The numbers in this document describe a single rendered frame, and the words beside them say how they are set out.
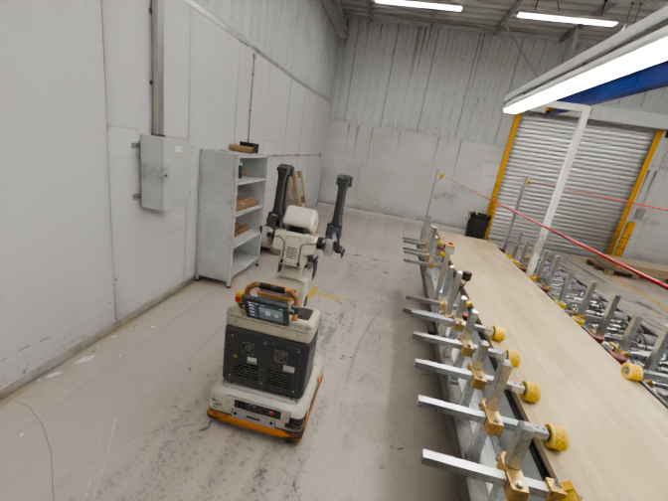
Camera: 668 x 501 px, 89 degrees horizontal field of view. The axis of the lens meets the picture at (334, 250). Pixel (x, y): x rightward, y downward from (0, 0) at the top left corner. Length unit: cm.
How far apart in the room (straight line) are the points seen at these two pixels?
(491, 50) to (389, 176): 384
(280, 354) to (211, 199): 237
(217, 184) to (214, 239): 63
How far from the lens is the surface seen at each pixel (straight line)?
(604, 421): 193
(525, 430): 125
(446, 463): 125
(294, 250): 220
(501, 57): 1037
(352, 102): 1003
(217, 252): 417
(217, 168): 398
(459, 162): 997
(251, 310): 201
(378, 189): 990
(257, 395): 232
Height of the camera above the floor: 182
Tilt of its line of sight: 17 degrees down
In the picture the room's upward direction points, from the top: 9 degrees clockwise
